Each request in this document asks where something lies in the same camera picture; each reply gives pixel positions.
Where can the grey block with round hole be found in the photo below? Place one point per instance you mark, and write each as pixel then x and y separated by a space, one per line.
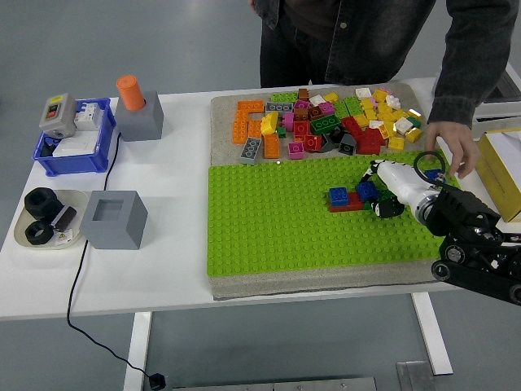
pixel 140 126

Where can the large black nut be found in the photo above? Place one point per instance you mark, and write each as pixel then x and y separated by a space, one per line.
pixel 51 205

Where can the grey push-button switch box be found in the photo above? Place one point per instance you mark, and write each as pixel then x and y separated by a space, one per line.
pixel 55 112

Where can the blue square toy brick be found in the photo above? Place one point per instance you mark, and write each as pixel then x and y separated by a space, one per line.
pixel 338 196
pixel 366 190
pixel 433 174

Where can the beige tray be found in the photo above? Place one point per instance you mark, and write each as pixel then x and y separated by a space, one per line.
pixel 77 199

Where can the small black device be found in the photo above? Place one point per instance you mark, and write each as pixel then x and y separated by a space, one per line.
pixel 46 148

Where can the white table leg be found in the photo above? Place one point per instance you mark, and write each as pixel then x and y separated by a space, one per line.
pixel 433 338
pixel 138 350

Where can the dark grey toy brick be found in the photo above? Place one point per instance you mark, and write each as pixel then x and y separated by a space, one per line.
pixel 325 146

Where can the lime green baseplate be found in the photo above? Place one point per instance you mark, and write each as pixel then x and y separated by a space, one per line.
pixel 285 228

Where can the shiny gold toy brick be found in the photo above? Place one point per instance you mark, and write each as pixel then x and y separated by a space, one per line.
pixel 414 113

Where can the grey metal floor plate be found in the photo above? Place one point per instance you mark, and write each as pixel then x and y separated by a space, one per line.
pixel 413 379

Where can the red square toy brick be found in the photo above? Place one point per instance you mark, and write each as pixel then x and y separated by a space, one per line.
pixel 302 129
pixel 312 142

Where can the person's left hand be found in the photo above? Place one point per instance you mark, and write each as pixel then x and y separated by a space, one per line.
pixel 456 138

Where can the person's left forearm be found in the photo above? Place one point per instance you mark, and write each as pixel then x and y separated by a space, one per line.
pixel 460 97

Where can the green square toy brick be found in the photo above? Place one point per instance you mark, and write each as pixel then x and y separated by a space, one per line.
pixel 416 122

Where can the yellow square toy brick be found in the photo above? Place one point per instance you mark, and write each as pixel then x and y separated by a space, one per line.
pixel 361 121
pixel 414 135
pixel 369 114
pixel 386 116
pixel 387 130
pixel 331 97
pixel 399 114
pixel 366 104
pixel 382 107
pixel 379 95
pixel 396 143

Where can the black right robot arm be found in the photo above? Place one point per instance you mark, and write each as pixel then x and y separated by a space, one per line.
pixel 464 216

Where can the dark brown cylindrical part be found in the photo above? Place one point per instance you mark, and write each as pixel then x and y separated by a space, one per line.
pixel 65 218

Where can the orange cylinder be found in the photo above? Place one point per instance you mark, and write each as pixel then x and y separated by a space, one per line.
pixel 130 93

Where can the dark green long toy brick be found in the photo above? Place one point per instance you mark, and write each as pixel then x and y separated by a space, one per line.
pixel 367 205
pixel 325 124

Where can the small black nut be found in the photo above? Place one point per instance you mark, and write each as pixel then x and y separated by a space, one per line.
pixel 48 234

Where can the red large toy brick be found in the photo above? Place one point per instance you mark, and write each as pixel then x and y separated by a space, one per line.
pixel 369 142

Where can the dark brown square toy brick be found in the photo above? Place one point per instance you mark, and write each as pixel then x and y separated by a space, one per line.
pixel 315 114

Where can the blue plastic bin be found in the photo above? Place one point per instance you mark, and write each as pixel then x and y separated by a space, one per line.
pixel 73 165

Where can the copper brown toy brick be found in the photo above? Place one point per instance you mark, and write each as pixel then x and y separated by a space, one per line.
pixel 301 115

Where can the black shiny sloped toy brick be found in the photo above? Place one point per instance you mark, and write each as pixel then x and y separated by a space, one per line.
pixel 347 144

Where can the pink toy brick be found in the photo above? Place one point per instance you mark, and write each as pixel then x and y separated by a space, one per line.
pixel 386 90
pixel 288 121
pixel 373 100

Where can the white circuit breaker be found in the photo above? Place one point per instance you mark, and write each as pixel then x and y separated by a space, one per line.
pixel 87 118

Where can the white electrical enclosure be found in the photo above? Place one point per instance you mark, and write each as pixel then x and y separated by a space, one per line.
pixel 500 118

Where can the yellow cardboard box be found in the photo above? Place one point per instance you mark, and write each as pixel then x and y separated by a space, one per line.
pixel 500 183

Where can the small green toy piece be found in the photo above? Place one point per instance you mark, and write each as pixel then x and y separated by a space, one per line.
pixel 281 131

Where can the grey foam mat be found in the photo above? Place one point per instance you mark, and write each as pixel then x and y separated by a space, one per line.
pixel 221 122

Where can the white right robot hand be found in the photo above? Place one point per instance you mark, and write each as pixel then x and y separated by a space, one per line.
pixel 401 183

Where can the white square toy brick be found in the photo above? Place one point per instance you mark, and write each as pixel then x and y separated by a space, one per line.
pixel 375 124
pixel 316 100
pixel 403 125
pixel 392 102
pixel 363 93

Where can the lime green long toy brick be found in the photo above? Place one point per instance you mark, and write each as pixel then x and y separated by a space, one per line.
pixel 285 97

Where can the white warning label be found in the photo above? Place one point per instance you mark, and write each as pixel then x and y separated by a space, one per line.
pixel 63 239

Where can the magenta square toy brick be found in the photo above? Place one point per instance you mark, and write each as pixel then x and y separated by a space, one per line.
pixel 296 150
pixel 327 108
pixel 302 104

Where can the person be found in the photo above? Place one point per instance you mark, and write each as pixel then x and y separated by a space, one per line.
pixel 346 40

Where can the white switch plate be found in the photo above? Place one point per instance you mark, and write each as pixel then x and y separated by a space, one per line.
pixel 77 146

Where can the red long toy brick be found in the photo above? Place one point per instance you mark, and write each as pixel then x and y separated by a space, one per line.
pixel 352 127
pixel 353 203

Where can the grey metal base panel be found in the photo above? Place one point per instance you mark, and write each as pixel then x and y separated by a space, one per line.
pixel 264 386

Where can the grey block with square hole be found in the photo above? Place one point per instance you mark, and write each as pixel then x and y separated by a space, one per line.
pixel 110 234

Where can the black plug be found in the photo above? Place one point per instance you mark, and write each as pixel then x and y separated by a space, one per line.
pixel 157 381

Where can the yellow sloped toy brick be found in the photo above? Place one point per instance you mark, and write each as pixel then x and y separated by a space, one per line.
pixel 269 125

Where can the orange long toy brick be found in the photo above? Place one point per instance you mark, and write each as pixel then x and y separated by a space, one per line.
pixel 272 147
pixel 250 106
pixel 240 128

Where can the orange short toy brick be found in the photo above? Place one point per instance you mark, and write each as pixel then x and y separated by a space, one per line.
pixel 255 129

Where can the grey long toy brick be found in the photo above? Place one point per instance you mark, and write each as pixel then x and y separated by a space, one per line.
pixel 249 151
pixel 279 107

